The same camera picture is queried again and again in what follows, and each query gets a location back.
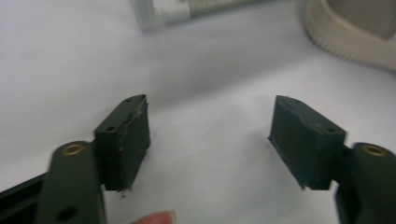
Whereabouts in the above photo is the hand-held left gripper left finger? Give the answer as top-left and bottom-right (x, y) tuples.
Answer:
(93, 93), (151, 192)

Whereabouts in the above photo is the white ribbed cylindrical object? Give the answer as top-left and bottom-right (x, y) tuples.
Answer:
(130, 0), (275, 32)

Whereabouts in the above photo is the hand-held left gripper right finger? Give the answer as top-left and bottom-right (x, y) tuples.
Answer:
(267, 94), (347, 190)

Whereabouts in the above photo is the beige ribbed round container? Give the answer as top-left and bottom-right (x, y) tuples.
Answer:
(304, 0), (396, 75)

